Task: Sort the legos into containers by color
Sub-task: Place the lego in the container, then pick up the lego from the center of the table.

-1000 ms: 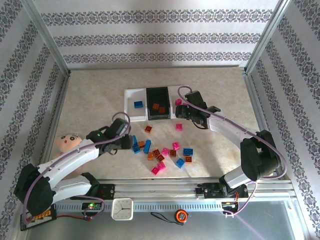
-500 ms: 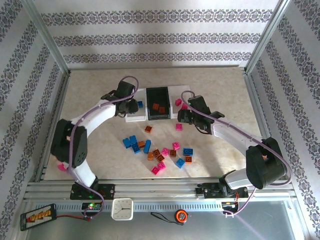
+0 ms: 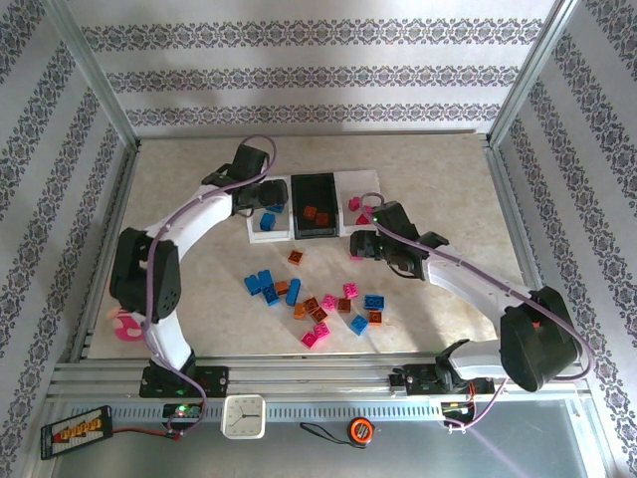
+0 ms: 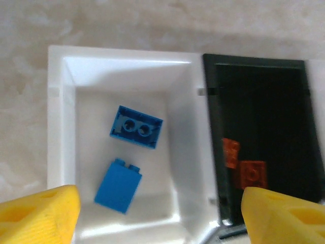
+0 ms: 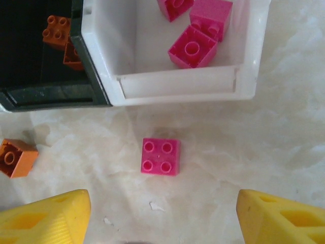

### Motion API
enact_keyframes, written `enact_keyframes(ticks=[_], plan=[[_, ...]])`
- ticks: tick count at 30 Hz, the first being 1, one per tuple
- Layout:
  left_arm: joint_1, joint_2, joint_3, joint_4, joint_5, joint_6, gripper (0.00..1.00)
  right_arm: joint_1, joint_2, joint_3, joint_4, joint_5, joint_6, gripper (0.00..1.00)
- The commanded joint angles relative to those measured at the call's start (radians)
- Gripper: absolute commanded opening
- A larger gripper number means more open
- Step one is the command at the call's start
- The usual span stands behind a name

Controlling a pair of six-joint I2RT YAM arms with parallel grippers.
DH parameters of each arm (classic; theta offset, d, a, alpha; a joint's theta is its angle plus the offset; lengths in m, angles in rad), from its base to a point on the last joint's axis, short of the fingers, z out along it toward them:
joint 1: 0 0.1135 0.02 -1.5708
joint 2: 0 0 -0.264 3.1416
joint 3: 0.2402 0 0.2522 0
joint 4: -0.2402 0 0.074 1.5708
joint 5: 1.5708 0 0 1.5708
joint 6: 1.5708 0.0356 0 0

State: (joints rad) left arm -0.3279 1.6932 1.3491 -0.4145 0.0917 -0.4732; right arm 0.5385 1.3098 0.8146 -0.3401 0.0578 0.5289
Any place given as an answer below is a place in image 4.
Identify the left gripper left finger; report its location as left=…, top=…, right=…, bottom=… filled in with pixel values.
left=0, top=185, right=82, bottom=244

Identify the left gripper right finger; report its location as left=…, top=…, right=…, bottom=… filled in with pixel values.
left=240, top=186, right=325, bottom=244

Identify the orange lego brick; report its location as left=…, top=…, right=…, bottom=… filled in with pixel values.
left=240, top=160, right=267, bottom=190
left=222, top=138, right=241, bottom=170

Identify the blue lego brick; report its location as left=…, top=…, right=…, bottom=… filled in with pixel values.
left=108, top=105, right=164, bottom=150
left=93, top=158, right=143, bottom=216

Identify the black plastic bin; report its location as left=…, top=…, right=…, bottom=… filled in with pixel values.
left=202, top=52, right=324, bottom=239

